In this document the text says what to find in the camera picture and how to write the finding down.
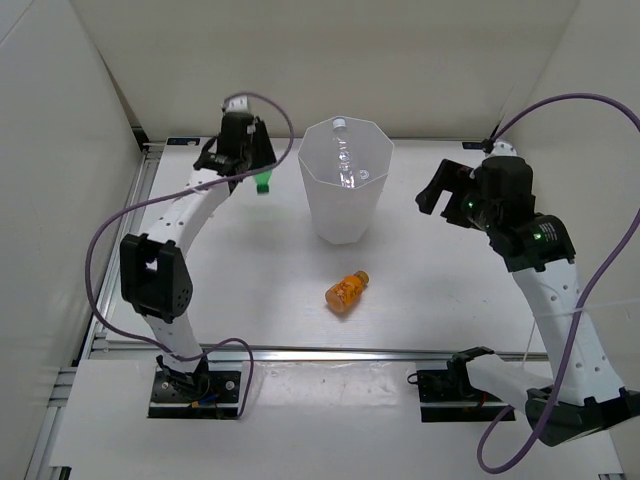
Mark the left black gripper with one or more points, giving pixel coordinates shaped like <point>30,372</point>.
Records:
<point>261,139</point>

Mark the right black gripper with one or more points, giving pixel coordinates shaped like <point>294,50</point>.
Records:
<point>449,176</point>

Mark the green plastic soda bottle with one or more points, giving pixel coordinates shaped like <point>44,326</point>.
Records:
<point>262,182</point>

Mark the clear unlabeled plastic bottle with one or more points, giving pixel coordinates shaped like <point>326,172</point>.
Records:
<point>347,171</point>

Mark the orange juice bottle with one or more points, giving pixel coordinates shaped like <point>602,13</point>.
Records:
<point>344,295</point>

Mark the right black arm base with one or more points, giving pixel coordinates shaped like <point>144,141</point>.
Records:
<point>446,396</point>

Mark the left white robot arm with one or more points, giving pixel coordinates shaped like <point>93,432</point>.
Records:
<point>154,276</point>

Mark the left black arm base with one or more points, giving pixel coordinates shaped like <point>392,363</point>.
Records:
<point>215,396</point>

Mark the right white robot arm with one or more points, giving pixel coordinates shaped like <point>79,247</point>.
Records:
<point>584,395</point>

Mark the white octagonal plastic bin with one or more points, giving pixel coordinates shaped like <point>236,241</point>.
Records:
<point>341,215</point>

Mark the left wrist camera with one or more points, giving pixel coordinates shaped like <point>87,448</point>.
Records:
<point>236,104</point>

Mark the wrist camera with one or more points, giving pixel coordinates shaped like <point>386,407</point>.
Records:
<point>498,148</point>
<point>236,104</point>

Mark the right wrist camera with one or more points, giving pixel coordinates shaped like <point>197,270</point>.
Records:
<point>498,148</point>

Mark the aluminium rail front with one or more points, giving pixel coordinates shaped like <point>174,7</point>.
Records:
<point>112,350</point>

